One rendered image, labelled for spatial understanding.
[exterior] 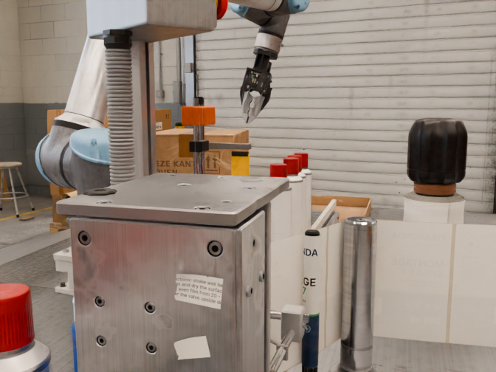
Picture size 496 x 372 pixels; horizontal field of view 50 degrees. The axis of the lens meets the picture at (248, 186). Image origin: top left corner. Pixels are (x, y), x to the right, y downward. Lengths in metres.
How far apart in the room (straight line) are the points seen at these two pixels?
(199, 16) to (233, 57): 4.97
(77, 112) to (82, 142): 0.15
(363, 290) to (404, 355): 0.14
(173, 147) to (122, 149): 0.74
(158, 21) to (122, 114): 0.12
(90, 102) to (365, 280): 0.75
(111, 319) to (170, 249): 0.06
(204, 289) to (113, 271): 0.06
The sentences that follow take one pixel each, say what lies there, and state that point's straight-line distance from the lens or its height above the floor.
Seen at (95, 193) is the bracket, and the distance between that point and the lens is 0.34.
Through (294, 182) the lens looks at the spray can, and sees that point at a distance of 1.11.
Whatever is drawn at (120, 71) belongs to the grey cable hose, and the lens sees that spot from 0.66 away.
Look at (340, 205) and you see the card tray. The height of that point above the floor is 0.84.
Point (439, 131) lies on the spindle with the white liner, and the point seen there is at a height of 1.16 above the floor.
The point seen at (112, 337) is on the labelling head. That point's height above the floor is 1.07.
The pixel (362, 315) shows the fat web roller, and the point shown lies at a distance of 0.64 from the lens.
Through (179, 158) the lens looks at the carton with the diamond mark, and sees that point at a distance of 1.40.
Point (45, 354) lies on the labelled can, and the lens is 0.38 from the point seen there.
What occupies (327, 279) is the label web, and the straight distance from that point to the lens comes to 0.62.
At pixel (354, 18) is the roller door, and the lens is 5.22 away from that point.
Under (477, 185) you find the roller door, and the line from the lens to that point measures 5.05.
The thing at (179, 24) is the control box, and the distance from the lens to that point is 0.64.
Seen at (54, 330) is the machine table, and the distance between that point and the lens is 0.96.
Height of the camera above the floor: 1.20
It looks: 9 degrees down
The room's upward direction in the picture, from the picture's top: straight up
